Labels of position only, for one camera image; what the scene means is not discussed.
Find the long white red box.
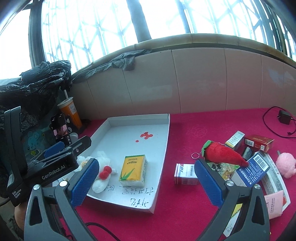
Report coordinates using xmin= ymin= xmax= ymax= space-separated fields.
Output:
xmin=222 ymin=151 xmax=292 ymax=238

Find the green snack packet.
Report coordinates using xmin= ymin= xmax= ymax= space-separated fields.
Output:
xmin=207 ymin=162 xmax=240 ymax=181

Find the pink fluffy plush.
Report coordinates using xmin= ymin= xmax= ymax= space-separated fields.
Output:
xmin=275 ymin=151 xmax=296 ymax=179

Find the red cigarette box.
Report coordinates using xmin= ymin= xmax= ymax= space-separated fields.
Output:
xmin=244 ymin=135 xmax=274 ymax=153

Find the red chili plush keychain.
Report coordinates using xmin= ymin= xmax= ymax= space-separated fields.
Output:
xmin=191 ymin=140 xmax=249 ymax=167

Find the white red blue medicine box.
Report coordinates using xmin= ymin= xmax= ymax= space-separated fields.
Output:
xmin=174 ymin=163 xmax=199 ymax=185

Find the small white green box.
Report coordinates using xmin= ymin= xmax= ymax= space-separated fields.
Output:
xmin=225 ymin=131 xmax=245 ymax=151

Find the white round object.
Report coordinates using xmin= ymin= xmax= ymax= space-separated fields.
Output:
xmin=70 ymin=133 xmax=79 ymax=143

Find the black smartphone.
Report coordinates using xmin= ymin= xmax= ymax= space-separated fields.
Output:
xmin=49 ymin=113 xmax=72 ymax=147

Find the orange drink cup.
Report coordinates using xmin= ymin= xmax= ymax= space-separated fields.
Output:
xmin=58 ymin=97 xmax=82 ymax=130

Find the white plush toy red bow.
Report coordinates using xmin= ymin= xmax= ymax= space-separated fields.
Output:
xmin=75 ymin=151 xmax=116 ymax=193

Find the black garbage bag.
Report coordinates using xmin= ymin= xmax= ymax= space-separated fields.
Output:
xmin=1 ymin=60 xmax=71 ymax=131

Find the yellow green box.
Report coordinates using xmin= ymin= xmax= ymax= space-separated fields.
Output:
xmin=119 ymin=155 xmax=147 ymax=187

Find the white cardboard tray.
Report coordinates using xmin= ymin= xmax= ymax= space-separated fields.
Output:
xmin=81 ymin=113 xmax=170 ymax=213

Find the grey cloth on ledge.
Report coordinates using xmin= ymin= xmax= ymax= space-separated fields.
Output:
xmin=71 ymin=49 xmax=152 ymax=84

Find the black power adapter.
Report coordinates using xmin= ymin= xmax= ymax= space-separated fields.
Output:
xmin=278 ymin=109 xmax=292 ymax=125

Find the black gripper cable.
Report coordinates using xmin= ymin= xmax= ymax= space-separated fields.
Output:
xmin=85 ymin=222 xmax=121 ymax=241

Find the black adapter cable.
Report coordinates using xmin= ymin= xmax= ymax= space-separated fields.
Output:
xmin=262 ymin=106 xmax=296 ymax=139

